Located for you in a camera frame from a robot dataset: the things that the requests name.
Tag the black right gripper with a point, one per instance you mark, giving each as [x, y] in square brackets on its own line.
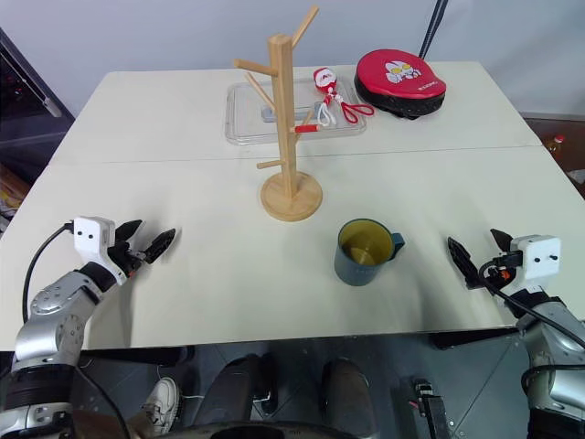
[500, 267]

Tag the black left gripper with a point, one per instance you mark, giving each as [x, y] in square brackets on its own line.
[125, 257]

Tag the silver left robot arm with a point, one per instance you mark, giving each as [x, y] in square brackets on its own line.
[52, 315]

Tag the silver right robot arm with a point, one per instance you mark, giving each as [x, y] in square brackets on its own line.
[555, 338]

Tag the dark teal mug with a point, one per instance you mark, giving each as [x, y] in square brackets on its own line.
[356, 272]

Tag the wooden mug tree stand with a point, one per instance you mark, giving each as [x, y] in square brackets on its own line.
[284, 137]

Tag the bottle with red cap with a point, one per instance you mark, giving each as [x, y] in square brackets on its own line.
[555, 145]

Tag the yellow cardboard box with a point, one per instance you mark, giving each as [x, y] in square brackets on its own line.
[10, 189]

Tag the clear plastic tray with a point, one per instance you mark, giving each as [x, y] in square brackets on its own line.
[247, 119]

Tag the black motor device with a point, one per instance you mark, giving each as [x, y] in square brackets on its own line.
[425, 402]

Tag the white sneaker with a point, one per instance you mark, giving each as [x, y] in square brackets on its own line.
[162, 402]

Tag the dark rounded shape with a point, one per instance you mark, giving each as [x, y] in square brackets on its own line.
[349, 398]
[233, 388]

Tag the red black padded mitt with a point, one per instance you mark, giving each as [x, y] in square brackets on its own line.
[397, 75]

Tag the black stand rods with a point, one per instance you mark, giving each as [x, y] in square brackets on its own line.
[429, 36]

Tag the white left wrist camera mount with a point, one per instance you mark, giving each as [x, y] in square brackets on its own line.
[91, 242]

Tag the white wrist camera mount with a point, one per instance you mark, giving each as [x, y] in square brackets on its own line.
[91, 242]
[541, 260]

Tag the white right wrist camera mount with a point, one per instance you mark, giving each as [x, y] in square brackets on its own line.
[541, 260]

